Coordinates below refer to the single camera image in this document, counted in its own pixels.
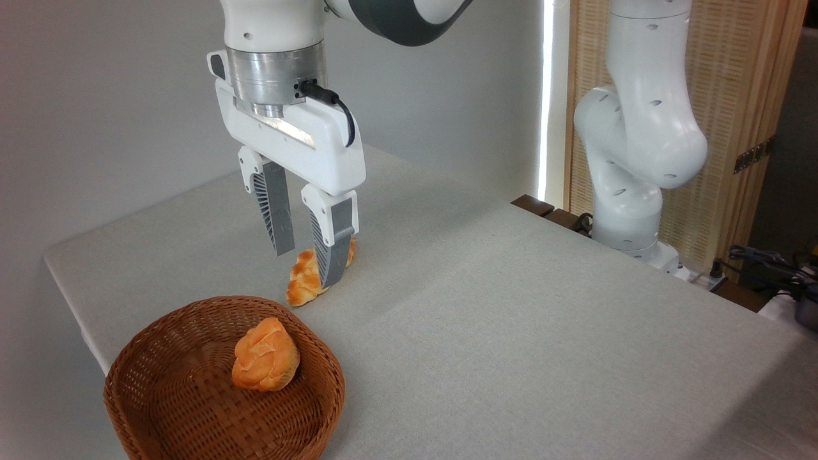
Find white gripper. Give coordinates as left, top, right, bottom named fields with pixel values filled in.
left=206, top=50, right=367, bottom=289

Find round orange bread bun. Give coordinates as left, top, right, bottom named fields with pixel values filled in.
left=231, top=318, right=301, bottom=392

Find braided golden bread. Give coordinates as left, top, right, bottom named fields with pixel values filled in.
left=286, top=238, right=357, bottom=307

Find brown woven wicker basket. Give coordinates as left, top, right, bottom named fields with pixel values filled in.
left=104, top=295, right=346, bottom=460

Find dark wooden block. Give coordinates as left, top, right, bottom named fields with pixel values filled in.
left=511, top=195, right=555, bottom=218
left=544, top=209, right=592, bottom=237

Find grey tablecloth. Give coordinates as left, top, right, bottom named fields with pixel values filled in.
left=43, top=144, right=818, bottom=460

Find white power strip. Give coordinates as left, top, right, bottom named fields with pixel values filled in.
left=687, top=268, right=729, bottom=292

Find dark metal screen hinge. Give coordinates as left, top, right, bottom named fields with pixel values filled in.
left=734, top=137, right=775, bottom=174

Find wooden bamboo folding screen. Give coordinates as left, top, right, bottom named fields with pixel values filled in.
left=564, top=0, right=809, bottom=275

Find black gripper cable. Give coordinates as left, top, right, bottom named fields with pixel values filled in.
left=299, top=79, right=356, bottom=148

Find black cable bundle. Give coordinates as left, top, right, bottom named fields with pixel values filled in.
left=713, top=245, right=818, bottom=301

